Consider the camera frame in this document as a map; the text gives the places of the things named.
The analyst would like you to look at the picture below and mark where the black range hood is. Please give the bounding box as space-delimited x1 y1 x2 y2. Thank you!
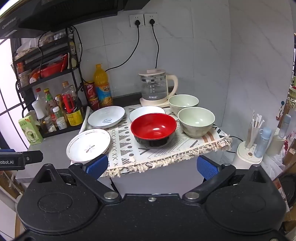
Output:
0 0 153 39

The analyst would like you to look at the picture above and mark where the small glass jar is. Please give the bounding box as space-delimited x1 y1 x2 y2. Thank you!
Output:
44 116 56 133

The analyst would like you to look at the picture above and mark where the red plastic basin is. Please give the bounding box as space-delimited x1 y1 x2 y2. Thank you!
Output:
30 61 64 79

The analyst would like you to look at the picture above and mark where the red drink can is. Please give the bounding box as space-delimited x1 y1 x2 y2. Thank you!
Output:
88 96 101 111
84 81 97 99

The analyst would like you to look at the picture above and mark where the glass kettle with cream handle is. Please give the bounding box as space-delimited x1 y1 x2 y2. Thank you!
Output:
138 69 178 107

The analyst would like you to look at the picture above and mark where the yellow cap sauce bottle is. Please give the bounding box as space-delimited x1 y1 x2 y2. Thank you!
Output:
44 88 57 116

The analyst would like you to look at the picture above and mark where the oil bottle with red handle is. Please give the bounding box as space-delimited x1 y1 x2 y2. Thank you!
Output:
61 81 84 127

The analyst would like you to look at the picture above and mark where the small white jar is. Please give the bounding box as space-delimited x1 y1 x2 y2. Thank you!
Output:
56 116 68 130

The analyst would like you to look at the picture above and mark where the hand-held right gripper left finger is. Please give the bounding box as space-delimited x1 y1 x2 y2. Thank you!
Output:
34 153 122 204

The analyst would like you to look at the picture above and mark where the black power cable with plug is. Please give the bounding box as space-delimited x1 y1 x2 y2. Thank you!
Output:
149 19 161 70
105 20 142 72

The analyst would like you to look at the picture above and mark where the white plate with small print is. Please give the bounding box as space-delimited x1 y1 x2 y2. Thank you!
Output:
129 106 166 122

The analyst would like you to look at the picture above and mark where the pale green bowl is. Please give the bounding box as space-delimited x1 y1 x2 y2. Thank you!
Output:
177 107 215 138
168 94 199 114

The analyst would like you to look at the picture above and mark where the orange juice bottle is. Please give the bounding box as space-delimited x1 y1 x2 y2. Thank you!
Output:
93 64 114 107

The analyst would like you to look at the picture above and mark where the white plate with script print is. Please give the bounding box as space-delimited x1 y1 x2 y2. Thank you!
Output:
87 106 125 129

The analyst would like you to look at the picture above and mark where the green carton box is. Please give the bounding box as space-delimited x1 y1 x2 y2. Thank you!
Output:
18 115 43 146

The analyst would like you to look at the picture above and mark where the red and black bowl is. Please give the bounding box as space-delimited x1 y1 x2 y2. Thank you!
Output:
131 113 177 149

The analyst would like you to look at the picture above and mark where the white straw holder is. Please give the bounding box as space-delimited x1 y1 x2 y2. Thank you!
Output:
245 110 265 149

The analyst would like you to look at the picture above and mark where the cream chopstick holder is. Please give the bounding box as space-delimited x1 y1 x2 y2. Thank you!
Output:
236 141 264 171

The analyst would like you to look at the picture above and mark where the white canister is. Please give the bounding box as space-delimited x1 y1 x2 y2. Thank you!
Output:
266 127 287 157

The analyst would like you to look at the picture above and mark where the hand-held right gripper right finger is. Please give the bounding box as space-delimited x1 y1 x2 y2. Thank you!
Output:
182 155 271 203

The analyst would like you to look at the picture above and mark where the cream kettle base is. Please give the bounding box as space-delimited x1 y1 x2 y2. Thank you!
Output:
139 97 171 108

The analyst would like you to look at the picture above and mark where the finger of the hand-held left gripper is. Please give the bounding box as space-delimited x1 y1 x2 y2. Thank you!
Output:
23 150 44 164

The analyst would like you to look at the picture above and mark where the patterned fringed cloth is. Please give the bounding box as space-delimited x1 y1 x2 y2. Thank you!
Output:
79 104 233 178

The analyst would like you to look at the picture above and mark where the white plate with flower print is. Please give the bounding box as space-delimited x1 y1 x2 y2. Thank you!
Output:
66 129 111 163

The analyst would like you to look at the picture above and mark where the light blue bottle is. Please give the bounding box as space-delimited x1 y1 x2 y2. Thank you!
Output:
254 127 272 158

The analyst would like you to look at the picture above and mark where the white wall socket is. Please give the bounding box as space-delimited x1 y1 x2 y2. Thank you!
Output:
129 14 144 29
144 13 159 27

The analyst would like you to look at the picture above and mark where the white cap green label bottle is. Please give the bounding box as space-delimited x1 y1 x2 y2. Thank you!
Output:
52 107 63 126

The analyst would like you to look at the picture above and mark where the tall white cap bottle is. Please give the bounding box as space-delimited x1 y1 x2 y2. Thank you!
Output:
32 100 47 132

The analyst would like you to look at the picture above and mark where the black metal rack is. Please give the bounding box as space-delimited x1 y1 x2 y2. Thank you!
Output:
10 25 91 139

